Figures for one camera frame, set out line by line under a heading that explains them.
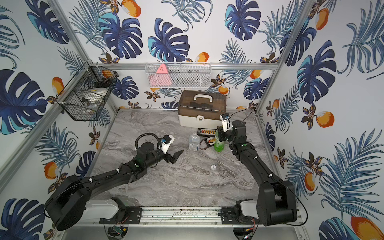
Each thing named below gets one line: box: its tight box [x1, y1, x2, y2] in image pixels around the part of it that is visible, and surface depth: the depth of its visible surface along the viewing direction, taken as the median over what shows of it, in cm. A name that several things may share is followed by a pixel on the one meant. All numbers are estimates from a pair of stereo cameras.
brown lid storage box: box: [177, 90, 227, 129], surface depth 101 cm
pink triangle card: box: [148, 63, 172, 86], surface depth 92 cm
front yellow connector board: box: [203, 135, 216, 148], surface depth 105 cm
